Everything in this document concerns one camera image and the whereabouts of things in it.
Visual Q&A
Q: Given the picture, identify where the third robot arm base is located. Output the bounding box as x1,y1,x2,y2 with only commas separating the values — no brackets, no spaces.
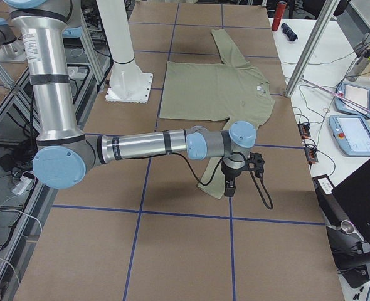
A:
0,18,26,63

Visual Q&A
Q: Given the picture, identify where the black monitor screen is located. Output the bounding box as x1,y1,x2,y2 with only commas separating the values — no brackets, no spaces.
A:
332,159,370,243

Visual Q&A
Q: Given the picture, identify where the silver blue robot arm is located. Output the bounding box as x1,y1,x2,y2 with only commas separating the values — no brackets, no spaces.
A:
8,1,264,196

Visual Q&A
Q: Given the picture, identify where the red cylindrical bottle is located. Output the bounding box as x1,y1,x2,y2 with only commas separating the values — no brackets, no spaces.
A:
271,1,287,31

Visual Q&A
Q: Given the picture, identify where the white paper garment tag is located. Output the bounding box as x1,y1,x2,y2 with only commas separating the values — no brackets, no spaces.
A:
256,85,264,92

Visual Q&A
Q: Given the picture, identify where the olive green long-sleeve shirt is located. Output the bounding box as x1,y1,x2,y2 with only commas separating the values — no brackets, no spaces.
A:
159,29,275,199

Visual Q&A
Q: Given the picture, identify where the white power strip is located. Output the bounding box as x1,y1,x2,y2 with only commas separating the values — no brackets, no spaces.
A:
11,176,34,195

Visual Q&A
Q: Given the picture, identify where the blue teach pendant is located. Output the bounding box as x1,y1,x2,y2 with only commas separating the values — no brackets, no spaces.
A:
334,83,370,119
329,115,370,157

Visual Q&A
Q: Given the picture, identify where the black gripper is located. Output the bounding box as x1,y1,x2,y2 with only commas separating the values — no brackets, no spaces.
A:
221,156,246,197

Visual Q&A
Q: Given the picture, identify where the aluminium frame post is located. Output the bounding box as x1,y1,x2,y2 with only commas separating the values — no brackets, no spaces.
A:
284,0,340,98

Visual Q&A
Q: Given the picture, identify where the black box with label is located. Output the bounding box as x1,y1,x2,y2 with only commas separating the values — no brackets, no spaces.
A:
312,175,355,235

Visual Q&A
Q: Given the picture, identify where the far blue teach pendant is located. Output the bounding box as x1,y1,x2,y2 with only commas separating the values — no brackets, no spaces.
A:
334,83,370,119

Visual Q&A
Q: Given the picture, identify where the near blue teach pendant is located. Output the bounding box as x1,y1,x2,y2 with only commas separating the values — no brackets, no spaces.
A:
329,115,370,157

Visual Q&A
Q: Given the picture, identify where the white central pedestal column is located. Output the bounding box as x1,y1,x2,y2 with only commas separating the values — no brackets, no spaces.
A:
97,0,153,103

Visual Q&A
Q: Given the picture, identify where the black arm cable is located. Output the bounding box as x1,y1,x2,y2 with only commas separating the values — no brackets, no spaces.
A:
172,151,274,210

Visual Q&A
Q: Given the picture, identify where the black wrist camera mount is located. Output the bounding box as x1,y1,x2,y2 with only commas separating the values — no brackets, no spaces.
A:
247,152,265,179

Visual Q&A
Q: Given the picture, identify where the grey green water bottle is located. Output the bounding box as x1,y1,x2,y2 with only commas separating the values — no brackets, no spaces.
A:
347,48,370,82

